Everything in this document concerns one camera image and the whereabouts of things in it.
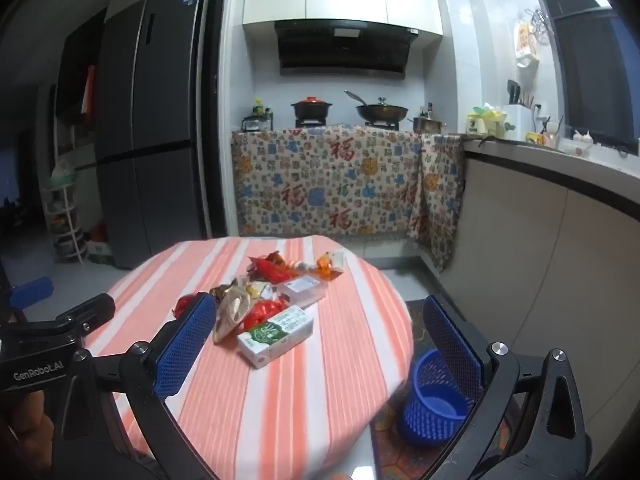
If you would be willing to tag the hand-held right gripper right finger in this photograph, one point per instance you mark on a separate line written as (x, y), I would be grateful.
(452, 345)

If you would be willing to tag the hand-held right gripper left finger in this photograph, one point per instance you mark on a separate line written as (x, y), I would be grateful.
(185, 345)

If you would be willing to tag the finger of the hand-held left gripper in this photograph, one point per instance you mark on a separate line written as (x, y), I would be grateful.
(32, 291)
(92, 310)

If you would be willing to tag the small red wrapper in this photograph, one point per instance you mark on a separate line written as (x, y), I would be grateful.
(262, 312)
(184, 305)

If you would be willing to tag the beige snack wrapper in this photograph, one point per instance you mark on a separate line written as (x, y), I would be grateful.
(231, 312)

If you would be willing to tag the blue plastic basket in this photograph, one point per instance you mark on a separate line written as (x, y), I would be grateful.
(430, 410)

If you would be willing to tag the green white milk carton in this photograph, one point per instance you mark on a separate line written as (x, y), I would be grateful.
(275, 337)

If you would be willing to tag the red snack bag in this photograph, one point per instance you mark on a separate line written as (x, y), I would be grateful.
(275, 270)

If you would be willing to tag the white small box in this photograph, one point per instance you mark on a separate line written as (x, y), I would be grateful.
(302, 290)

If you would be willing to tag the white wrapper orange print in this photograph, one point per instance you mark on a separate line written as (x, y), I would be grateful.
(339, 259)

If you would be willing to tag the person's left hand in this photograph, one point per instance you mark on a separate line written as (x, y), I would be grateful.
(27, 422)

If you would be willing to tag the white storage rack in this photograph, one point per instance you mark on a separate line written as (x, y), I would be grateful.
(65, 220)

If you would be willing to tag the beige kitchen counter cabinet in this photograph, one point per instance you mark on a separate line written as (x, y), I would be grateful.
(550, 260)

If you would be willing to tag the orange white striped tablecloth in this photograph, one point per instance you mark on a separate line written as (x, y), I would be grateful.
(325, 385)

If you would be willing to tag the narrow printed cloth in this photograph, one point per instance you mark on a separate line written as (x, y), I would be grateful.
(440, 200)

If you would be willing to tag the grey refrigerator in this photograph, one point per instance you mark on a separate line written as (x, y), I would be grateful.
(150, 135)

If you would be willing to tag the large printed cloth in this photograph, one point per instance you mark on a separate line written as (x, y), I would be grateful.
(325, 185)

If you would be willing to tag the steel pot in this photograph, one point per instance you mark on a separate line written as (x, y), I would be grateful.
(427, 125)

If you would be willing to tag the yellow cup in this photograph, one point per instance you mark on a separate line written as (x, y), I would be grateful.
(534, 138)

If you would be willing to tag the yellow green container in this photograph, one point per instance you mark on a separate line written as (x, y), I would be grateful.
(482, 122)

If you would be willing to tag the dark shelf unit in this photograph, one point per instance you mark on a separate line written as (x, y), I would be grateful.
(75, 70)

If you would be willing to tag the white cup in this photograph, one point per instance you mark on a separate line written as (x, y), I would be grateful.
(551, 137)

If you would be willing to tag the white utensil holder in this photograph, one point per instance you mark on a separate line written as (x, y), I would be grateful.
(520, 120)

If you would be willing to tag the dark sauce bottle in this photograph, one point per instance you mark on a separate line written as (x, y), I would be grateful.
(428, 110)

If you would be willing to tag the black spice rack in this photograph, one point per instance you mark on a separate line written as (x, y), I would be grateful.
(257, 120)

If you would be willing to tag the black wok with lid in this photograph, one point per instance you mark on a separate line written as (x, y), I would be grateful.
(382, 111)

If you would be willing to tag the white ceramic figurine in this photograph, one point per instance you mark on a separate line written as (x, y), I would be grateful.
(582, 137)

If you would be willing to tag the black gas stove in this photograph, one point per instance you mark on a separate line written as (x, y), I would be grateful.
(310, 122)

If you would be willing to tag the black clay pot red lid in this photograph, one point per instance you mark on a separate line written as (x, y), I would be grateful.
(311, 109)

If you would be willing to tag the dark window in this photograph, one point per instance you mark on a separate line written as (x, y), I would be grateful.
(595, 75)

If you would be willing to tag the black range hood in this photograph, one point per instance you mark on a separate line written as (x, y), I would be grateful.
(345, 55)

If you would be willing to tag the hanging yellow white bag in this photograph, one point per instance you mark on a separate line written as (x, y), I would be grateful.
(525, 42)

